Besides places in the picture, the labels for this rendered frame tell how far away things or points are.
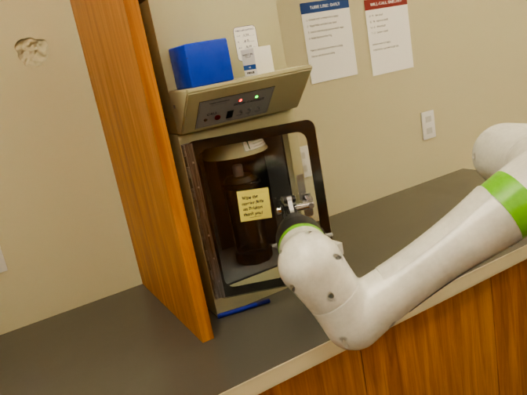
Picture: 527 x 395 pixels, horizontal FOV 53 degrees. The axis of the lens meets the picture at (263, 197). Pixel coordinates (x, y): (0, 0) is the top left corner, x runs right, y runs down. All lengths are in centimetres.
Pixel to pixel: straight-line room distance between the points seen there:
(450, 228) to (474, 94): 161
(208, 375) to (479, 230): 61
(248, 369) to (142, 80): 63
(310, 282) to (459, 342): 74
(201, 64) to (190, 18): 16
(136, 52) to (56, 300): 85
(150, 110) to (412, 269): 60
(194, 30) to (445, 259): 74
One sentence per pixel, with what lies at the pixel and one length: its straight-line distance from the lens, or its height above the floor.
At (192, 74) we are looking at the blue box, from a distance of 115.
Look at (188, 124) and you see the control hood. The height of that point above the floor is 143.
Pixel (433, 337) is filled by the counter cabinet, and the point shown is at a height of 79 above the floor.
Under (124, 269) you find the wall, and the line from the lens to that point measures 172.
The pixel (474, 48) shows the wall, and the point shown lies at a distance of 251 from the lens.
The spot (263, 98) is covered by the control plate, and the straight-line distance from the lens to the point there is 126.
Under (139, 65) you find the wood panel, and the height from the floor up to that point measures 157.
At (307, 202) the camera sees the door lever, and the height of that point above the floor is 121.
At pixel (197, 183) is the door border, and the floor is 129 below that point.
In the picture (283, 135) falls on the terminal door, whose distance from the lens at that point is 124.
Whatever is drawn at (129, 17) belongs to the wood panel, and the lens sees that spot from 114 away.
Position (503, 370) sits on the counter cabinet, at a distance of 172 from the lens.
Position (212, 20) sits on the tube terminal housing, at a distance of 130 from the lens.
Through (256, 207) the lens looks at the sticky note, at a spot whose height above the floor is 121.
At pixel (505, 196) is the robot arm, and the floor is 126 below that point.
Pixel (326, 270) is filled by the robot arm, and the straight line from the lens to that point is 86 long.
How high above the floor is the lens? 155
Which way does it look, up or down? 15 degrees down
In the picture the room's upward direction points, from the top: 10 degrees counter-clockwise
